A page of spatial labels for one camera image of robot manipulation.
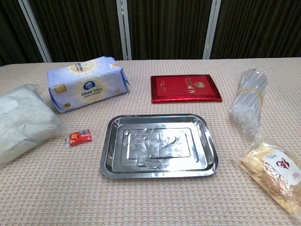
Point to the silver rectangular metal tray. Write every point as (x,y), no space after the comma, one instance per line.
(157,146)

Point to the red certificate folder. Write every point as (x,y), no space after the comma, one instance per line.
(185,88)

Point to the blue tissue pack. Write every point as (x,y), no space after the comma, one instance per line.
(87,84)

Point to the small red snack packet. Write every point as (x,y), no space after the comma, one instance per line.
(80,139)

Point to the beige woven tablecloth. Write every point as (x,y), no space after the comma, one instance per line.
(150,193)

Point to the dark partition panel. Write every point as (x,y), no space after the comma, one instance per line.
(258,28)
(80,28)
(11,33)
(169,28)

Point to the clear bag of straws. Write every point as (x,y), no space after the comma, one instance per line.
(250,103)

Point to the yellow rubber band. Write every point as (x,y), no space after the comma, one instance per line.
(250,90)

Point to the white cloth in plastic bag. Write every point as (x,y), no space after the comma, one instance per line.
(26,122)

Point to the grey metal partition post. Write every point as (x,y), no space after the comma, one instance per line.
(124,29)
(211,29)
(35,30)

